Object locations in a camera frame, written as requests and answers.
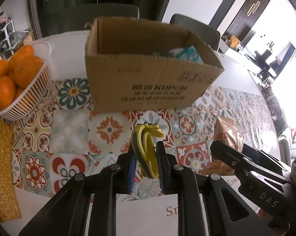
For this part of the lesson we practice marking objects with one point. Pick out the brown cardboard box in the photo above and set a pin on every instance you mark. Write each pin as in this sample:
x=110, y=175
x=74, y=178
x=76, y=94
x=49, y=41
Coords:
x=138, y=78

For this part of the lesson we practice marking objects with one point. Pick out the white sideboard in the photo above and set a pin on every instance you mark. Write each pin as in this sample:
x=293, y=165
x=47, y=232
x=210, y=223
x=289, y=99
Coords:
x=236, y=51

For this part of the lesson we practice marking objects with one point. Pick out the grey dining chair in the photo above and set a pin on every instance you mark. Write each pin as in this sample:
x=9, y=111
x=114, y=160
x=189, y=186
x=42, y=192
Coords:
x=101, y=14
x=194, y=27

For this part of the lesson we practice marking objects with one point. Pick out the white shoe rack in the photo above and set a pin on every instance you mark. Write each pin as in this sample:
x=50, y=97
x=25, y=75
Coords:
x=5, y=36

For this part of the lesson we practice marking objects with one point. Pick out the woven yellow placemat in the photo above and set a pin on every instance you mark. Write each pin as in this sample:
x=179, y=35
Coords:
x=2, y=164

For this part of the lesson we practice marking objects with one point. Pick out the teal tissue packet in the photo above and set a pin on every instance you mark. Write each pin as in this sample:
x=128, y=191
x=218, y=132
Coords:
x=189, y=54

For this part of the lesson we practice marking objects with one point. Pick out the plastic wrapped box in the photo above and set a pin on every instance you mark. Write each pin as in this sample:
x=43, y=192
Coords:
x=20, y=39

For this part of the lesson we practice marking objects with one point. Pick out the patterned white tablecloth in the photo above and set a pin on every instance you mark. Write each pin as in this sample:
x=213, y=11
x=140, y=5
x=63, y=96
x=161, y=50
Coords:
x=69, y=132

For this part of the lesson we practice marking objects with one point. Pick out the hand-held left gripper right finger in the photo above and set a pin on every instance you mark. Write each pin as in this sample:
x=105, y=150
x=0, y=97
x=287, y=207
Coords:
x=162, y=177

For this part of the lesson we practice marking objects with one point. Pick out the copper snack packet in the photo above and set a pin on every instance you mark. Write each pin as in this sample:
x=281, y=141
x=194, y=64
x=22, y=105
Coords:
x=228, y=132

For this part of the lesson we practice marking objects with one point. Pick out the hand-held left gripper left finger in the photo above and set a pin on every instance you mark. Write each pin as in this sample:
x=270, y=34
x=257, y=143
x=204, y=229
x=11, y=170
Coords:
x=131, y=177

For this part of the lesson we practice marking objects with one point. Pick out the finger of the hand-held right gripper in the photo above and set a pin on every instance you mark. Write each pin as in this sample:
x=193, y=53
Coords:
x=226, y=154
x=268, y=158

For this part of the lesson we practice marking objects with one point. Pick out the dark slatted wall panel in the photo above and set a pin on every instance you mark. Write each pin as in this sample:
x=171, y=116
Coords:
x=246, y=12

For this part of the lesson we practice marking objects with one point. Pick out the white slatted fruit basket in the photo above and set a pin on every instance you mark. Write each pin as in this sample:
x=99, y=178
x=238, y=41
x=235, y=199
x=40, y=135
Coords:
x=27, y=103

